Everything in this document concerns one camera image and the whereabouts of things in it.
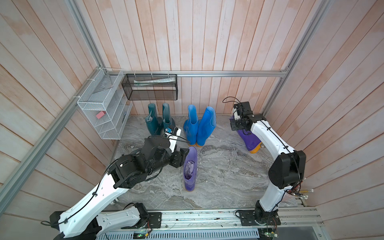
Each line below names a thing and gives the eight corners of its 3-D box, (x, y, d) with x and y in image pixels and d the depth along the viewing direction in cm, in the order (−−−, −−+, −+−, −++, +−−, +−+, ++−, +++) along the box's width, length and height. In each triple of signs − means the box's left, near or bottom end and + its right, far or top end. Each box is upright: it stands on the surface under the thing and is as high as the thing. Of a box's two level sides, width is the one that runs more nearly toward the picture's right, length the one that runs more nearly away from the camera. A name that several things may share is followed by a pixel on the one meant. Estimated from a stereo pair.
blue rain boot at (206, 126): (195, 148, 103) (197, 122, 82) (200, 131, 113) (203, 105, 92) (209, 151, 101) (214, 126, 81) (213, 134, 111) (219, 108, 90)
